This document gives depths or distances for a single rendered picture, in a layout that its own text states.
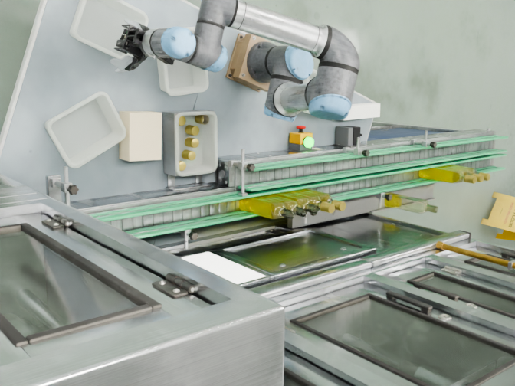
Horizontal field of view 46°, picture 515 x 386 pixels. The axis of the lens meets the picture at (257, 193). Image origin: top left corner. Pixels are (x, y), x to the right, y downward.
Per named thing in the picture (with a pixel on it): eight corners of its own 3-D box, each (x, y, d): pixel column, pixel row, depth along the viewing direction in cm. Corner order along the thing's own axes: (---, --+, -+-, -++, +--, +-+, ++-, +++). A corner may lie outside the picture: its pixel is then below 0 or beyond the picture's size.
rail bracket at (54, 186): (40, 213, 188) (68, 228, 171) (36, 159, 185) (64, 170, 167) (54, 210, 191) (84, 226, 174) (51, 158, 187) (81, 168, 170)
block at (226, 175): (216, 184, 225) (227, 188, 220) (216, 159, 223) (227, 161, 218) (224, 184, 227) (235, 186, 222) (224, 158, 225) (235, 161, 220)
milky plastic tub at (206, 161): (164, 174, 217) (176, 177, 211) (162, 111, 213) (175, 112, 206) (204, 168, 228) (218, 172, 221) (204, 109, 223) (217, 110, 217)
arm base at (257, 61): (250, 37, 221) (267, 36, 214) (280, 46, 231) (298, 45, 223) (244, 79, 223) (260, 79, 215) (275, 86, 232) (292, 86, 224)
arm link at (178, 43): (195, 63, 153) (167, 53, 147) (173, 63, 161) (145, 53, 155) (202, 32, 152) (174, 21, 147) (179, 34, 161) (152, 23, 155)
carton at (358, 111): (333, 105, 266) (343, 106, 262) (370, 103, 281) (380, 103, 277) (333, 119, 268) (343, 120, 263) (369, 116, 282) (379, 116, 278)
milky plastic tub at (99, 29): (77, -15, 188) (89, -18, 182) (138, 16, 203) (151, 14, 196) (60, 37, 188) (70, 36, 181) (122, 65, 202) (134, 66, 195)
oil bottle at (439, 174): (418, 177, 293) (470, 187, 271) (419, 165, 292) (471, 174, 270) (425, 176, 296) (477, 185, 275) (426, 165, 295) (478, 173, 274)
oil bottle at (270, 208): (238, 209, 226) (276, 220, 209) (238, 194, 224) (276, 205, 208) (250, 207, 229) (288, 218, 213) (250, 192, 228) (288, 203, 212)
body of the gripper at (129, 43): (120, 24, 167) (142, 21, 158) (146, 37, 173) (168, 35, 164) (112, 50, 167) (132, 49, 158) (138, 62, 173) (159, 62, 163)
